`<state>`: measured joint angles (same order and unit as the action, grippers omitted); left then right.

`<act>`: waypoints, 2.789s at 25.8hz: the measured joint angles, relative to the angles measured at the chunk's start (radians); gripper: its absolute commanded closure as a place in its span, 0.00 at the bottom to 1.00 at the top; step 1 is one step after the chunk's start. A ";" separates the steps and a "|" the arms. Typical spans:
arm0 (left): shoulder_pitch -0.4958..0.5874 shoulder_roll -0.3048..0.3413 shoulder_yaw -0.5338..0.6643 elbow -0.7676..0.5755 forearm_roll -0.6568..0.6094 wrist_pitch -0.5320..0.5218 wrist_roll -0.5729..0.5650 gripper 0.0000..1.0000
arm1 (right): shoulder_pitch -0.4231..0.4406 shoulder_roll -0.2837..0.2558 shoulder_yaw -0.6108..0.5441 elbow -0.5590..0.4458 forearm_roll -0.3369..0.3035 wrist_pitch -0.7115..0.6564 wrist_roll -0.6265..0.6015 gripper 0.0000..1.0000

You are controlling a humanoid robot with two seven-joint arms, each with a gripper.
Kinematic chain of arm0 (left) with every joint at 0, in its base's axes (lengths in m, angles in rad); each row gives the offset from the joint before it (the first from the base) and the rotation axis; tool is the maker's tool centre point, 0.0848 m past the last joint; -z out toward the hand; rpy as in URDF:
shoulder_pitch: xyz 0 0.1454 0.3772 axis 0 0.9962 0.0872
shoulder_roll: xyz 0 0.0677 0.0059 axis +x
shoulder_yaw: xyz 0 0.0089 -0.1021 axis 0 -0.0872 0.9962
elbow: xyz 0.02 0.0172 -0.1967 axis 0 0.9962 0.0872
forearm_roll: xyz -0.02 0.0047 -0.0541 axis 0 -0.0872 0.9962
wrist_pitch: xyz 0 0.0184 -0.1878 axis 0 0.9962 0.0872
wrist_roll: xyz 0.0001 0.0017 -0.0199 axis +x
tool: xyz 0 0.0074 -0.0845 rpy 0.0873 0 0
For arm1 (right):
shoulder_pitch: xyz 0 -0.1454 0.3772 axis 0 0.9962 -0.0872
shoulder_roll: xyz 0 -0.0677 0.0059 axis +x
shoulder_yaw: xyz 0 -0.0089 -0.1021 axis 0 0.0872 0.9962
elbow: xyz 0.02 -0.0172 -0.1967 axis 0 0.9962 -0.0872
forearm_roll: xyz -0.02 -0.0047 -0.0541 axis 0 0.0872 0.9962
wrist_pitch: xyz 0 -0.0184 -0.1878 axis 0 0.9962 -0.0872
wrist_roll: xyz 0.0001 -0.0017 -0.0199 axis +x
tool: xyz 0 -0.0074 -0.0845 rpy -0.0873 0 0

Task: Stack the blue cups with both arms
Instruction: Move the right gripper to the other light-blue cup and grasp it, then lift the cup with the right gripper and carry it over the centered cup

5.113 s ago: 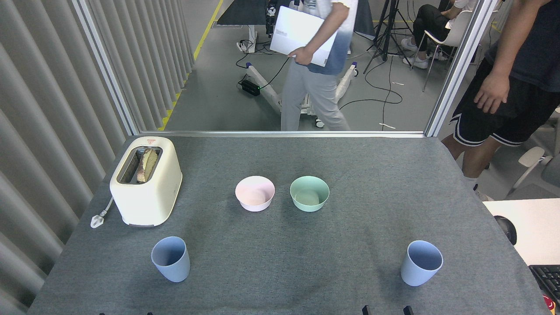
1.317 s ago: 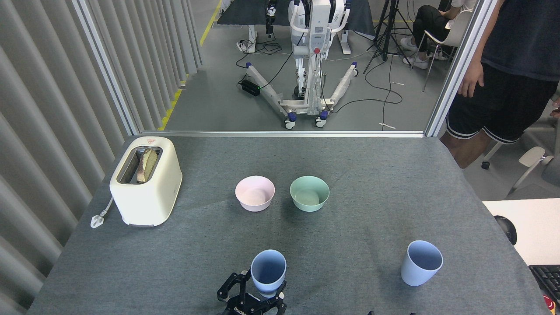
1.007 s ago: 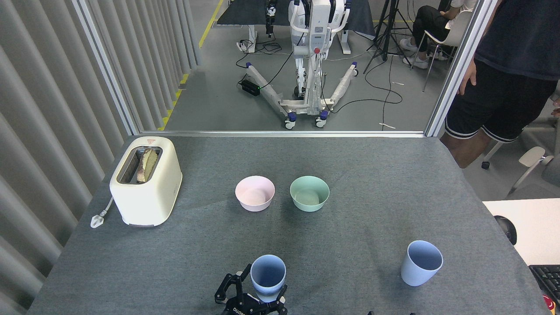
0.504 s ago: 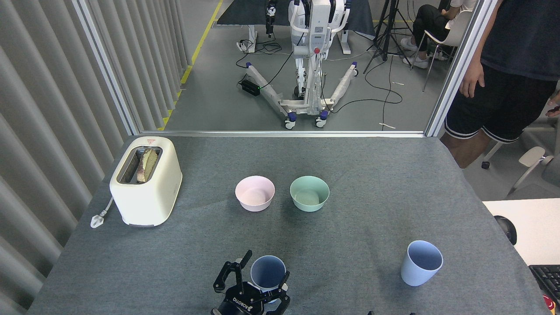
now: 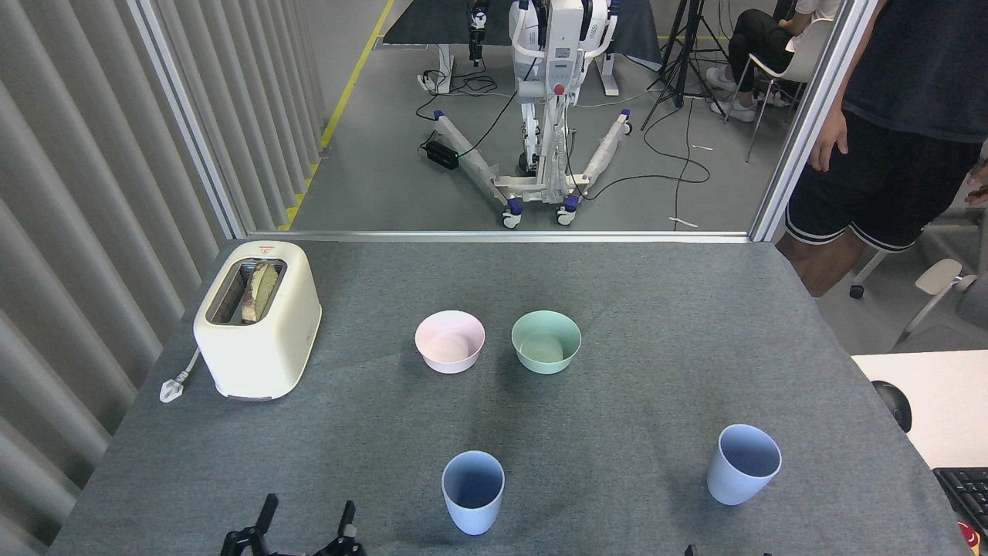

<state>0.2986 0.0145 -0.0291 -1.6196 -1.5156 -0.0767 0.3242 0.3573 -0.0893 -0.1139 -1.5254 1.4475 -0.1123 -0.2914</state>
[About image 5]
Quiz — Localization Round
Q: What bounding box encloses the green bowl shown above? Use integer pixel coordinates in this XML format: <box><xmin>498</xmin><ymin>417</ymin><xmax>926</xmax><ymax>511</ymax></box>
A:
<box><xmin>511</xmin><ymin>310</ymin><xmax>582</xmax><ymax>375</ymax></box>

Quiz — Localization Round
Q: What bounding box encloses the white chair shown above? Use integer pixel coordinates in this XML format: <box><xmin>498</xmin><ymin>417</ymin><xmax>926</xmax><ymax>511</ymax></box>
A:
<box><xmin>726</xmin><ymin>17</ymin><xmax>838</xmax><ymax>163</ymax></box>

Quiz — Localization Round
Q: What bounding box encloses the black floor cable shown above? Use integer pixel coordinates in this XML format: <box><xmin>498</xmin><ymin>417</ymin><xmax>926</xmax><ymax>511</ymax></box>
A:
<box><xmin>580</xmin><ymin>99</ymin><xmax>712</xmax><ymax>231</ymax></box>

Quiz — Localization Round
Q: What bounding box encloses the silver frame post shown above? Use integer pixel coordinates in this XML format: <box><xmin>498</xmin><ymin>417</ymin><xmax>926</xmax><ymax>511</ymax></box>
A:
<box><xmin>127</xmin><ymin>0</ymin><xmax>249</xmax><ymax>239</ymax></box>
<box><xmin>749</xmin><ymin>0</ymin><xmax>881</xmax><ymax>242</ymax></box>

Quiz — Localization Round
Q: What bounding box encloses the black keyboard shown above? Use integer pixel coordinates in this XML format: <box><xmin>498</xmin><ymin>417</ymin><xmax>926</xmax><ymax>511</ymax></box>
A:
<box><xmin>932</xmin><ymin>466</ymin><xmax>988</xmax><ymax>537</ymax></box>

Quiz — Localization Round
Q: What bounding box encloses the grey office chair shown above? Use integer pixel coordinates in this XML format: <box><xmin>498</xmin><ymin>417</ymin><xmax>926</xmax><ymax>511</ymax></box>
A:
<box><xmin>894</xmin><ymin>259</ymin><xmax>988</xmax><ymax>350</ymax></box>

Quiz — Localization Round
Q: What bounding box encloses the bread slice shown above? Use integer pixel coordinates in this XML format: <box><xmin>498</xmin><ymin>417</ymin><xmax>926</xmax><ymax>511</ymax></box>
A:
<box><xmin>241</xmin><ymin>261</ymin><xmax>280</xmax><ymax>324</ymax></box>

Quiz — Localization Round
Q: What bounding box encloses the white toaster cord with plug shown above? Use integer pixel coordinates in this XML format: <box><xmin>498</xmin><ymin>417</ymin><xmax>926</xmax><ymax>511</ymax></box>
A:
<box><xmin>159</xmin><ymin>347</ymin><xmax>201</xmax><ymax>404</ymax></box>

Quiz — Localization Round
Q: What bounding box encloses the black tripod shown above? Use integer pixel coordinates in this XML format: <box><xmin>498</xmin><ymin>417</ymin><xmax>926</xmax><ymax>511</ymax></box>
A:
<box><xmin>641</xmin><ymin>0</ymin><xmax>730</xmax><ymax>131</ymax></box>

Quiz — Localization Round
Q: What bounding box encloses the dark table with white legs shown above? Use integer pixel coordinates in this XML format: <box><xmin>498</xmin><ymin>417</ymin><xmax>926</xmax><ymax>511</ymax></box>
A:
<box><xmin>384</xmin><ymin>0</ymin><xmax>665</xmax><ymax>95</ymax></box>

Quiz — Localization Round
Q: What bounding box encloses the person in black shorts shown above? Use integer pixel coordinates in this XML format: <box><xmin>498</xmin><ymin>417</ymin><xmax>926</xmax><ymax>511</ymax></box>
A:
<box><xmin>776</xmin><ymin>0</ymin><xmax>988</xmax><ymax>299</ymax></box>

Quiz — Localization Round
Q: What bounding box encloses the seated person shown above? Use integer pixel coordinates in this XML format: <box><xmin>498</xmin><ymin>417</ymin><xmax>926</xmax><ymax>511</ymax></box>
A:
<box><xmin>706</xmin><ymin>0</ymin><xmax>842</xmax><ymax>122</ymax></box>

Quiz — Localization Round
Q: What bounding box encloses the silver frame rail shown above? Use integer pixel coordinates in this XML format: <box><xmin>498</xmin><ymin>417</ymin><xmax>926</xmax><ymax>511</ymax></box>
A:
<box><xmin>245</xmin><ymin>229</ymin><xmax>752</xmax><ymax>245</ymax></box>

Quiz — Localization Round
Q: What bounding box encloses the blue plastic cup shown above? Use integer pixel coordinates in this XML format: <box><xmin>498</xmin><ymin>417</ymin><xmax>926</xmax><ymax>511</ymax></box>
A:
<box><xmin>442</xmin><ymin>451</ymin><xmax>506</xmax><ymax>536</ymax></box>
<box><xmin>706</xmin><ymin>424</ymin><xmax>782</xmax><ymax>507</ymax></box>

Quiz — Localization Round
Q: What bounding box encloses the black power brick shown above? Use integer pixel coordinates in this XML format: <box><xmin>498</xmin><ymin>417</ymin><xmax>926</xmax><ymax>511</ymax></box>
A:
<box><xmin>421</xmin><ymin>139</ymin><xmax>461</xmax><ymax>170</ymax></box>

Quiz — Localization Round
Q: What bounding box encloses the person's right hand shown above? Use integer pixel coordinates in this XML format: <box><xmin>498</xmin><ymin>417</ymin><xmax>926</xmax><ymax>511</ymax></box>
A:
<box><xmin>808</xmin><ymin>108</ymin><xmax>849</xmax><ymax>173</ymax></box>

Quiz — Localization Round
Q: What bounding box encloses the grey corrugated panel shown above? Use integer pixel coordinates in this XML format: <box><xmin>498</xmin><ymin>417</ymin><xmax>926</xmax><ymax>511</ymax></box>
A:
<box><xmin>0</xmin><ymin>0</ymin><xmax>345</xmax><ymax>556</ymax></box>

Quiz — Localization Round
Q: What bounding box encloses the person's left hand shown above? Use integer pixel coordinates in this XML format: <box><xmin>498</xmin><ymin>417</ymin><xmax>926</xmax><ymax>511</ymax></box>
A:
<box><xmin>965</xmin><ymin>158</ymin><xmax>988</xmax><ymax>206</ymax></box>

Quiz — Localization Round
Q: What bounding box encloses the white desk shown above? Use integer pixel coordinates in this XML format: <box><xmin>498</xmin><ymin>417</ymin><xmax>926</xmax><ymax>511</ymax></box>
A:
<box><xmin>851</xmin><ymin>350</ymin><xmax>988</xmax><ymax>470</ymax></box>

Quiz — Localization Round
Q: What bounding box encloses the black computer mouse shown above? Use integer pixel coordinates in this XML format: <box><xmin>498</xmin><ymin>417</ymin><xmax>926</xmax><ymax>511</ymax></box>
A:
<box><xmin>872</xmin><ymin>380</ymin><xmax>913</xmax><ymax>433</ymax></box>

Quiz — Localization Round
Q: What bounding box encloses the cream toaster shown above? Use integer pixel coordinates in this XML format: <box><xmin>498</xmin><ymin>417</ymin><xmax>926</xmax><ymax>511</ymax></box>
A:
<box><xmin>193</xmin><ymin>240</ymin><xmax>323</xmax><ymax>401</ymax></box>

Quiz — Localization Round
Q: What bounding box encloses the pink bowl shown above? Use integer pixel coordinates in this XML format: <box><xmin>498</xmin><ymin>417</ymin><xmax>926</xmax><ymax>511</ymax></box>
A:
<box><xmin>414</xmin><ymin>310</ymin><xmax>486</xmax><ymax>375</ymax></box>

